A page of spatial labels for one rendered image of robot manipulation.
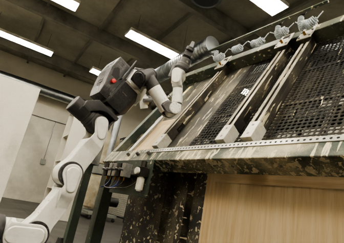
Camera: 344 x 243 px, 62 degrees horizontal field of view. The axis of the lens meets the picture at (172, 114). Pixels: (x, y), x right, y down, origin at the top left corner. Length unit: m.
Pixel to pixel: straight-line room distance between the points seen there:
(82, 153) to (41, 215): 0.39
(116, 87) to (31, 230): 0.93
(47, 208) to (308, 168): 1.30
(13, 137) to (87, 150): 2.42
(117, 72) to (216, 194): 0.98
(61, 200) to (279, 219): 1.13
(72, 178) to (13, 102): 2.62
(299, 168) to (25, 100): 3.61
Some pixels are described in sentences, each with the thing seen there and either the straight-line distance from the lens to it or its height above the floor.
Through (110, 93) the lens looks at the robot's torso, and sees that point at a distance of 1.86.
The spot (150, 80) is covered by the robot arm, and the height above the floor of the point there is 1.28.
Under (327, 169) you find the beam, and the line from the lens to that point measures 1.22.
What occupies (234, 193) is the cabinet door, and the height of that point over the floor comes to 0.67.
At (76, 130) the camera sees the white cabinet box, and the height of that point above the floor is 1.64.
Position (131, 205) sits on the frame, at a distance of 2.46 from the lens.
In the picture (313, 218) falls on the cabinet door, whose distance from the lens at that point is 1.43.
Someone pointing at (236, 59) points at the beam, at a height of 1.85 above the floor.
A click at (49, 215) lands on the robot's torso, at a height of 0.39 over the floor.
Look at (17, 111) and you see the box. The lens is 4.19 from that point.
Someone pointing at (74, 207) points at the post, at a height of 0.41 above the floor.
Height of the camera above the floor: 0.53
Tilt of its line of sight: 18 degrees up
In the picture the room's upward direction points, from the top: 11 degrees clockwise
